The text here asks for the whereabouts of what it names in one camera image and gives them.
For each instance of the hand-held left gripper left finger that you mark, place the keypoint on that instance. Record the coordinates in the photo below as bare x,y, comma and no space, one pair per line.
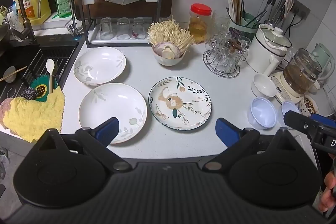
107,130

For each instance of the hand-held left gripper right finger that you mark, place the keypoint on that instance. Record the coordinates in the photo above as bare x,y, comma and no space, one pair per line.
227,132

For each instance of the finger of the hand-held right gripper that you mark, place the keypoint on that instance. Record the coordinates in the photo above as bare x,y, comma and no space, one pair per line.
296,121
324,119

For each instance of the pale blue plastic bowl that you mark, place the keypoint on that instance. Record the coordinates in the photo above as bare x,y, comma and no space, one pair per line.
288,107
262,113

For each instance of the white leaf-print plate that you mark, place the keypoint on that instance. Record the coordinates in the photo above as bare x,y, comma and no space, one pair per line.
99,66
113,108

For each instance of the white ceramic bowl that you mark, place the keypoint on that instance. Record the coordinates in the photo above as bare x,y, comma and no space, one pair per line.
263,85

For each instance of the floral rabbit-print plate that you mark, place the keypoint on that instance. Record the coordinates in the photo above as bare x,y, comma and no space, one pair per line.
179,103

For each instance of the person's right hand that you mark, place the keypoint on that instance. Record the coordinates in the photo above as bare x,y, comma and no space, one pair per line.
328,197

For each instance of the patterned bowl of grains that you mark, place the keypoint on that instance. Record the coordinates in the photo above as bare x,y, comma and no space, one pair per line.
309,106

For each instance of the small white cup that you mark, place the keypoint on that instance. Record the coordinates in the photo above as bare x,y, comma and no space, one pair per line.
315,85

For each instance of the glass health kettle cream base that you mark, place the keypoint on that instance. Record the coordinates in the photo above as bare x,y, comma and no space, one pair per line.
299,74

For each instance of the pale green electric kettle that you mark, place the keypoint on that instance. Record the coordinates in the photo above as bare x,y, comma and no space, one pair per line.
324,58

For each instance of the yellow dish cloth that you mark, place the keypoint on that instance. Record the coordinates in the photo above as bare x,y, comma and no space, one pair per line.
34,116

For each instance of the green sponge with scrubber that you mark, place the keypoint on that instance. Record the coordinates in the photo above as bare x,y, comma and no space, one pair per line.
43,88

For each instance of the white electric cooking pot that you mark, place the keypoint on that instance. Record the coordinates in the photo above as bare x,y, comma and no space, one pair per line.
265,50

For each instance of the white spoon in sink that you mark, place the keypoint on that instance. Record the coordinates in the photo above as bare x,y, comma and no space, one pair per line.
50,66

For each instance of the amber glass cup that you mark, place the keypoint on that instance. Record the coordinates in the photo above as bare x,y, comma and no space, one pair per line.
235,44

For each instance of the steel wool scourer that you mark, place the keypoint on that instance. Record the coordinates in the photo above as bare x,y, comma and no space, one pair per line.
27,93

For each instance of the white bowl holding vegetables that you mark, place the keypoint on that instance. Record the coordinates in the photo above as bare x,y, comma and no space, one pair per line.
168,61

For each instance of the purple glass cup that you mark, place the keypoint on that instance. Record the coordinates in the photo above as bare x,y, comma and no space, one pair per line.
235,35

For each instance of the halved purple onion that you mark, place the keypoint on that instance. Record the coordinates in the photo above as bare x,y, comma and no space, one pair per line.
164,50

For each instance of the clear drinking glass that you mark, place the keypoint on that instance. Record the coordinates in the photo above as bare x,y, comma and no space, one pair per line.
138,27
122,27
105,27

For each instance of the green utensil holder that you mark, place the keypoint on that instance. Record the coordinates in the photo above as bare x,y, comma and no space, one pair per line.
242,28

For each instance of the pink dish cloth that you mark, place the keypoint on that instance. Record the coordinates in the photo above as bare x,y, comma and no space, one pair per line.
4,108

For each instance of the black kitchen sink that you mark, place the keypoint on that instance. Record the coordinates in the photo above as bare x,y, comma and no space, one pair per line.
26,61

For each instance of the small brush with blue base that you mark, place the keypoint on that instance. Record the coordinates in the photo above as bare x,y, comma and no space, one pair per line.
71,28

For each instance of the red-lid plastic jar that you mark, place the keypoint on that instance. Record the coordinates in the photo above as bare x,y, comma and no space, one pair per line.
200,24

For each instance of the enoki mushroom bunch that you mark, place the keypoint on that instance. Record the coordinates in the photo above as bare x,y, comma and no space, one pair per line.
170,32

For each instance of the hanging kitchen utensils set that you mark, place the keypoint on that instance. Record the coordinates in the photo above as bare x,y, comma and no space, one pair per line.
275,6

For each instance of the black chopsticks bundle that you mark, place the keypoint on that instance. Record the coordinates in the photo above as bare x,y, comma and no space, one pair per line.
242,11

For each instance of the bundle of wooden chopsticks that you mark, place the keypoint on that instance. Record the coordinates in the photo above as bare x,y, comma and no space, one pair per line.
235,6

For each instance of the black metal dish rack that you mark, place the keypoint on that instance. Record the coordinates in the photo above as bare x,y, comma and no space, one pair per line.
78,3

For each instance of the white and blue bottle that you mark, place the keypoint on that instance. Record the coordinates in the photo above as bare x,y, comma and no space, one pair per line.
11,14

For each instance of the dark kitchen faucet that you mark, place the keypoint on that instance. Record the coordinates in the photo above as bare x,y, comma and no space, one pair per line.
22,3

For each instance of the dark wall outlet strip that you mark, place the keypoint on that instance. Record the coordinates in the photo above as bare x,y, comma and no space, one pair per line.
300,7

